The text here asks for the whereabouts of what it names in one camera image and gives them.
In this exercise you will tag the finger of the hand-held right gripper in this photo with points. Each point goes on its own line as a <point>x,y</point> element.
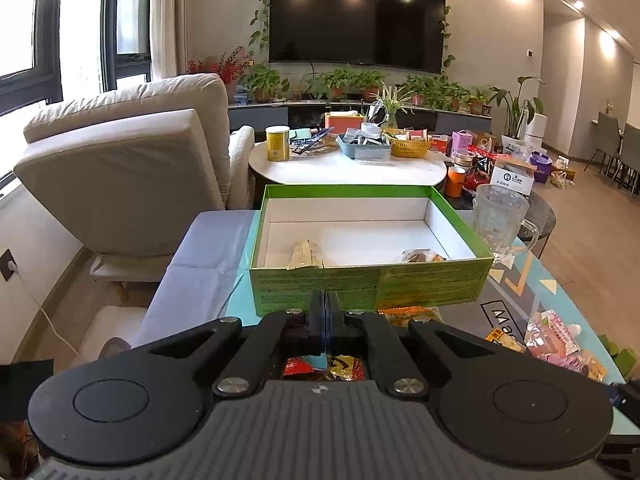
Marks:
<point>625,396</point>
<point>622,447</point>

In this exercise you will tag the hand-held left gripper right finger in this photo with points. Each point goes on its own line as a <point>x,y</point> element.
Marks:
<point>334,321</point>

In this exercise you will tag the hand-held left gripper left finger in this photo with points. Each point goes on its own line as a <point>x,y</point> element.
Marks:
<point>316,321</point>

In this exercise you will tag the green cardboard box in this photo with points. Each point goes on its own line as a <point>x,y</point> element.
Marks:
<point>350,285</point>

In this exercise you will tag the gold black snack packet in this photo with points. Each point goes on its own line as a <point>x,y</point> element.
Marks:
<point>345,367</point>

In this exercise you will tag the yellow cake packet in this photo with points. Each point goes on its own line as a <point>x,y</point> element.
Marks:
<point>410,316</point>

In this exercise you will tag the yellow clear snack packet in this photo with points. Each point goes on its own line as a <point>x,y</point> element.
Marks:
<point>592,367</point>

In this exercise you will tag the red snack packet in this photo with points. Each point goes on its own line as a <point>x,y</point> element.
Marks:
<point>297,366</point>

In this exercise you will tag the beige snack packet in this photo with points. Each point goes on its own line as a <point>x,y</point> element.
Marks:
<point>302,255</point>

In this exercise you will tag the pink drink pouch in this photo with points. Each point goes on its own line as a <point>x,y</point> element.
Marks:
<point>552,337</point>

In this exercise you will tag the clear packet brown snack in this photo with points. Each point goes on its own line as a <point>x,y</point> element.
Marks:
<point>420,256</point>

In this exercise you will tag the blue-grey bench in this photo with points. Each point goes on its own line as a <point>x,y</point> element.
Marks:
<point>200,270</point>

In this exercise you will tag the small orange packet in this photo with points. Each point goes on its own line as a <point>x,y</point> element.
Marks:
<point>502,340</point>

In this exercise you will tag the round white coffee table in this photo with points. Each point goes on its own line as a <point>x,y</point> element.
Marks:
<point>320,170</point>

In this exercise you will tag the dark flat packets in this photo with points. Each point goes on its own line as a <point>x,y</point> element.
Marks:
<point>310,142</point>

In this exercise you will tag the yellow can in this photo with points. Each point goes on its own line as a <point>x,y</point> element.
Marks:
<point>277,142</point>

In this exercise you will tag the orange cup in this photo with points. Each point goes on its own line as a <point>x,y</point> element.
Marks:
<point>456,182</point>

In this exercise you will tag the wicker basket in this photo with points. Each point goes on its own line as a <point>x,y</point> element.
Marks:
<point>410,147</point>

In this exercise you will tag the glass mug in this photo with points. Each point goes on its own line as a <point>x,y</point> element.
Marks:
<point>500,220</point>

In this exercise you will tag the dark round side table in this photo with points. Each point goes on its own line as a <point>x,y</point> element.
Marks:
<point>542,220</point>

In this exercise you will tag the orange box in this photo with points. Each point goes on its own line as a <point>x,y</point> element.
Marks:
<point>344,122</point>

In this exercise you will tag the black red snack bag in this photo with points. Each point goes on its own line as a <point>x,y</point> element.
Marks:
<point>482,165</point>

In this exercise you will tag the pink gift bag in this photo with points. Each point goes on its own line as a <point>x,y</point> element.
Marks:
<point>462,144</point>

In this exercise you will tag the spider plant in vase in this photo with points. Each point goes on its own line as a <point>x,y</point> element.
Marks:
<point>392,105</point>

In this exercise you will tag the small beige bag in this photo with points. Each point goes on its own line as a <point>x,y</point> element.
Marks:
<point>560,180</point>

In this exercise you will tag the white carton blue logo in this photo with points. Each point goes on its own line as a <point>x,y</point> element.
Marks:
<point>512,180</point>

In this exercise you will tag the grey television cabinet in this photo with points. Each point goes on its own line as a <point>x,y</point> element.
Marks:
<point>450,121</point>

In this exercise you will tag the potted green plant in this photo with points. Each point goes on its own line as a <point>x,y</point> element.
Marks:
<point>265,82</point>
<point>477,101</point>
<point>452,95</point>
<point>370,85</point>
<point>415,90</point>
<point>337,82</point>

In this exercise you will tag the grey dining chair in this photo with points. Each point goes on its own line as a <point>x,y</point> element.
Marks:
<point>607,135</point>
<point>631,152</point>

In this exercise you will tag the purple bag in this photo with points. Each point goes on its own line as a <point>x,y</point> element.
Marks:
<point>541,165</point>

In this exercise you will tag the beige armchair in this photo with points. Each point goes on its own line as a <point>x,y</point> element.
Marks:
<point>125,160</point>

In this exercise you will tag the red flower plant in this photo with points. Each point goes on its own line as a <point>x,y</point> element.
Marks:
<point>225,66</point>

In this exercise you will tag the white air purifier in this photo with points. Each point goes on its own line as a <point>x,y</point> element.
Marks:
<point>537,127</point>

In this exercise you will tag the tall leafy floor plant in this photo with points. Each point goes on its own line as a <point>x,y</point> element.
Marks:
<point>517,107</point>

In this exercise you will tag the hanging green vine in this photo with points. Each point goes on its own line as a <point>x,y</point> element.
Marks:
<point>262,10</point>
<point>445,35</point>

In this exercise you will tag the black television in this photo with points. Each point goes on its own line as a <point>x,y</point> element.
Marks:
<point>357,15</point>

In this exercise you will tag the black framed window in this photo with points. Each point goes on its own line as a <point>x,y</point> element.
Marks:
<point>47,25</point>
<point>125,60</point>

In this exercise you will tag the white curtain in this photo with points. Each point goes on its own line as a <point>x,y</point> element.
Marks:
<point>165,15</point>

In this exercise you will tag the black wall outlet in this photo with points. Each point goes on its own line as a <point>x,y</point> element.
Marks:
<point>7,262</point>

